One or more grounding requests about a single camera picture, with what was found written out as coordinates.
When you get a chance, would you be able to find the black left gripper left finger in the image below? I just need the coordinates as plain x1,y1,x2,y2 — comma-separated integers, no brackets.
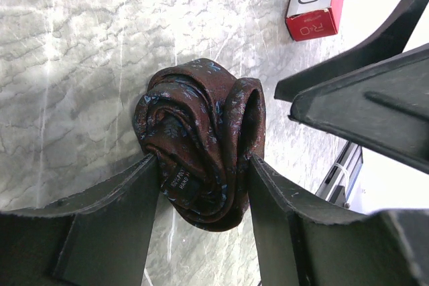
1,155,158,285

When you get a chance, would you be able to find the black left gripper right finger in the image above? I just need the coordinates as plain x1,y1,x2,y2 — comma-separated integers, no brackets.
249,156,428,285

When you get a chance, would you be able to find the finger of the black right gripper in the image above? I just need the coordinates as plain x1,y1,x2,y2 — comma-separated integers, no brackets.
274,0,428,100
290,45,428,173

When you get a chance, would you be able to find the brown floral necktie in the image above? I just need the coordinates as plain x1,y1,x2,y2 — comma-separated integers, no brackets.
133,58,266,232

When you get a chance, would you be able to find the red rectangular box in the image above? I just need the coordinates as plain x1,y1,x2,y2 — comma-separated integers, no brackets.
285,0,344,42

